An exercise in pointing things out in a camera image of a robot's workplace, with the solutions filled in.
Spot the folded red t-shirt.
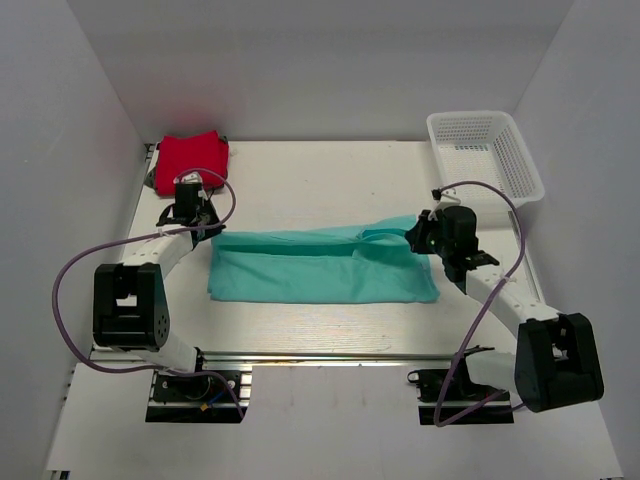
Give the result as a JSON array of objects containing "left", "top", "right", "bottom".
[{"left": 154, "top": 131, "right": 229, "bottom": 197}]

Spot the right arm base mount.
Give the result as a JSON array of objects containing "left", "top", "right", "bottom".
[{"left": 407, "top": 346, "right": 514, "bottom": 426}]

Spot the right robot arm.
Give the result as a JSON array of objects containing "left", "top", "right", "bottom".
[{"left": 405, "top": 206, "right": 605, "bottom": 413}]

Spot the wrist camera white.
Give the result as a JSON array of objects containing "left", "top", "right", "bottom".
[
  {"left": 173, "top": 171, "right": 204, "bottom": 188},
  {"left": 431, "top": 188, "right": 461, "bottom": 213}
]

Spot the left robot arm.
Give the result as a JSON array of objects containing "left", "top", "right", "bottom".
[{"left": 93, "top": 174, "right": 224, "bottom": 399}]

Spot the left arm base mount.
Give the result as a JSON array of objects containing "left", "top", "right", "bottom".
[{"left": 145, "top": 370, "right": 250, "bottom": 424}]

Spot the white plastic basket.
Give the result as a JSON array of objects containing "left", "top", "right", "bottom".
[{"left": 426, "top": 110, "right": 545, "bottom": 214}]

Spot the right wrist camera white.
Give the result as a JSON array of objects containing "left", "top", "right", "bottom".
[{"left": 431, "top": 188, "right": 461, "bottom": 213}]

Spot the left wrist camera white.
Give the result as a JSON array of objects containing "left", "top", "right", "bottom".
[{"left": 173, "top": 171, "right": 204, "bottom": 188}]

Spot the teal t-shirt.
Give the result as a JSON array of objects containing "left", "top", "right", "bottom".
[{"left": 208, "top": 215, "right": 440, "bottom": 304}]

